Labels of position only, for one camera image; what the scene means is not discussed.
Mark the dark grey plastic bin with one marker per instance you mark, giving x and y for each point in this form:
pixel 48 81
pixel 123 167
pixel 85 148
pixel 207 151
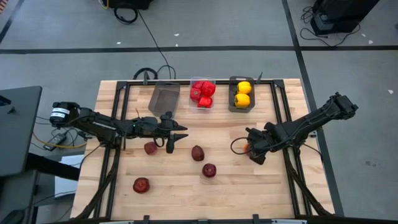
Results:
pixel 232 99

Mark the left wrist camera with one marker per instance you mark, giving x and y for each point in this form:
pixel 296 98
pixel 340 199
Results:
pixel 168 117

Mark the white panel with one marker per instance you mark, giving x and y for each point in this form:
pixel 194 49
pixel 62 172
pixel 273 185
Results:
pixel 66 186

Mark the clear plastic bin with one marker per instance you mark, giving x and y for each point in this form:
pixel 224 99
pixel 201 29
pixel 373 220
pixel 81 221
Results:
pixel 192 107

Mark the dark grey desk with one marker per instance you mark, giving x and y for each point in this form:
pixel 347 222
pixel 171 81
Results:
pixel 18 130

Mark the yellow bell pepper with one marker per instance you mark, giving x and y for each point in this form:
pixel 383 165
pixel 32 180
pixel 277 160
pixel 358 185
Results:
pixel 244 87
pixel 242 100

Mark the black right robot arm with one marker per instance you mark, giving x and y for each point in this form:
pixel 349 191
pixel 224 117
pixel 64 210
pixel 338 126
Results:
pixel 311 119

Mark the dark red apple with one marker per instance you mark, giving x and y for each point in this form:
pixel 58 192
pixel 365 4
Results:
pixel 150 148
pixel 141 185
pixel 209 170
pixel 197 153
pixel 247 148

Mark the black power adapter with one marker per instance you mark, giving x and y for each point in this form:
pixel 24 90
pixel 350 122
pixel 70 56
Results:
pixel 55 140

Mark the black equipment case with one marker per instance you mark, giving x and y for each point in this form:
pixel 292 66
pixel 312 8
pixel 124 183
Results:
pixel 130 3

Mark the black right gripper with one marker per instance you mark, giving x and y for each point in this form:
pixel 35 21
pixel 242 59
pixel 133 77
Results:
pixel 264 141

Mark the black equipment box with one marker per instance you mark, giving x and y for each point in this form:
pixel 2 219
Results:
pixel 339 12

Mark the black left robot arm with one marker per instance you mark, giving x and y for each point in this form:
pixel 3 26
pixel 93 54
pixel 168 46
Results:
pixel 99 124

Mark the red bell pepper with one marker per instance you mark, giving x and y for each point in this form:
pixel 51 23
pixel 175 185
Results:
pixel 208 89
pixel 205 102
pixel 195 94

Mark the translucent grey plastic bin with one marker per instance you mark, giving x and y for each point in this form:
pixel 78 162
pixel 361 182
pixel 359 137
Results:
pixel 164 99

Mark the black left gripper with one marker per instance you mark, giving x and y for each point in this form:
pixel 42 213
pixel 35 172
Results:
pixel 155 129

